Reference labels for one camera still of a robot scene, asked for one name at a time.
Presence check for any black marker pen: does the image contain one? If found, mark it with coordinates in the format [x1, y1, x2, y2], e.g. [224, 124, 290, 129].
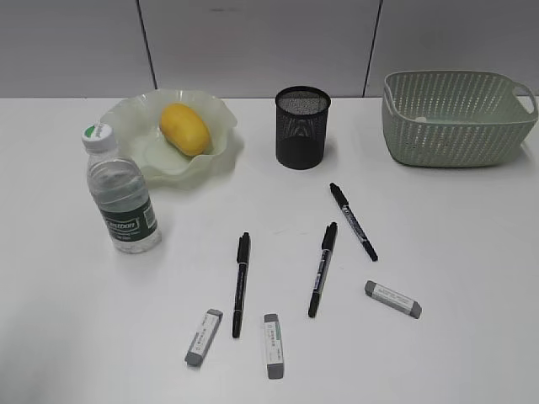
[307, 222, 338, 318]
[329, 183, 378, 262]
[232, 232, 251, 338]

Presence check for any yellow mango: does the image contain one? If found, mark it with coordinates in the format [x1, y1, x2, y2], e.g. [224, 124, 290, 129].
[159, 103, 211, 157]

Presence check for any grey eraser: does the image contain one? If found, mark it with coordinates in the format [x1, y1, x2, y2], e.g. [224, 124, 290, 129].
[264, 313, 285, 380]
[184, 309, 223, 367]
[365, 280, 422, 319]

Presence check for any clear water bottle green label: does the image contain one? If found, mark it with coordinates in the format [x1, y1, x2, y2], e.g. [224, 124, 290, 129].
[82, 123, 162, 254]

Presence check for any black mesh pen holder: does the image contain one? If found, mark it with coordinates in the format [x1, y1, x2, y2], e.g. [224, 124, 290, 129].
[275, 86, 331, 170]

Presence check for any pale green wavy plate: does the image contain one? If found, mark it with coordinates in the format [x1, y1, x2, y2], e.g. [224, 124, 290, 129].
[100, 88, 237, 187]

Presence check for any green woven plastic basket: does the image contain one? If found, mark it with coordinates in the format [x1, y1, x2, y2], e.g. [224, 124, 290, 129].
[382, 70, 538, 168]

